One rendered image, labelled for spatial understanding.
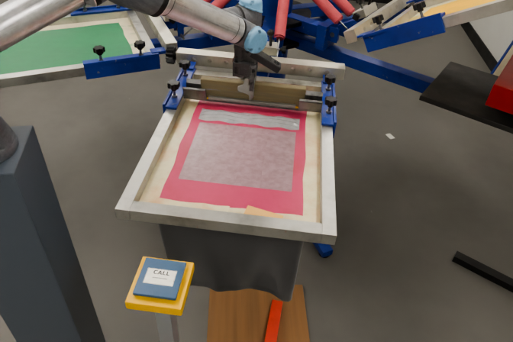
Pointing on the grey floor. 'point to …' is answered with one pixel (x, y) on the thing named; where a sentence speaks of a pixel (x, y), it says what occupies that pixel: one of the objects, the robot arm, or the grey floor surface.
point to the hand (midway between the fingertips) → (253, 94)
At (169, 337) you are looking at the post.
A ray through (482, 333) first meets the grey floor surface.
